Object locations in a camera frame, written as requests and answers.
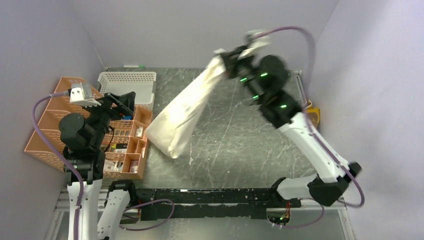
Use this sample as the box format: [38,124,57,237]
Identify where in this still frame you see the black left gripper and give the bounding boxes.
[81,90,136,147]

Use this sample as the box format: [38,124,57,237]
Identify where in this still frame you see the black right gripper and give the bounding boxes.
[216,45,264,104]

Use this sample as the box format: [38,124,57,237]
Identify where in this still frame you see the white terry towel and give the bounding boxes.
[145,55,226,159]

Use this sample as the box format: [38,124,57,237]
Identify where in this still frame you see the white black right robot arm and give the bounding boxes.
[219,46,362,207]

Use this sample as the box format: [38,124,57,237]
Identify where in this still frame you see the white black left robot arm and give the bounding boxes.
[59,91,139,240]

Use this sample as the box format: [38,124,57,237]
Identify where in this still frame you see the white perforated plastic basket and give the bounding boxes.
[97,71,157,111]

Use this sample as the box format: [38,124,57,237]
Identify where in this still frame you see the white green marker pen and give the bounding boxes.
[123,64,145,69]

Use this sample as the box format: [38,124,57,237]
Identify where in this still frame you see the orange mesh file rack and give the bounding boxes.
[24,77,144,179]

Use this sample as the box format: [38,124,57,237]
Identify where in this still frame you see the orange compartment organiser tray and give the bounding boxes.
[102,106,153,180]

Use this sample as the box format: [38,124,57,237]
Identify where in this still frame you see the yellow grey patterned towel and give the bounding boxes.
[306,100,321,128]

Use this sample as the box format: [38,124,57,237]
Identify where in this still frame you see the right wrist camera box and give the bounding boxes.
[244,29,270,50]

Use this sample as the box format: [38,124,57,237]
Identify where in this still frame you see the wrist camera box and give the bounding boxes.
[69,83,101,107]
[244,29,270,50]

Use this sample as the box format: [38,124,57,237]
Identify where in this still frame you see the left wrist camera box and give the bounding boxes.
[69,83,101,107]

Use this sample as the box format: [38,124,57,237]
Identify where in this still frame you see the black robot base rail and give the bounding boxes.
[105,180,302,221]

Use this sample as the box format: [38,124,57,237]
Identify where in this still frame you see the aluminium frame rail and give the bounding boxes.
[44,188,357,240]

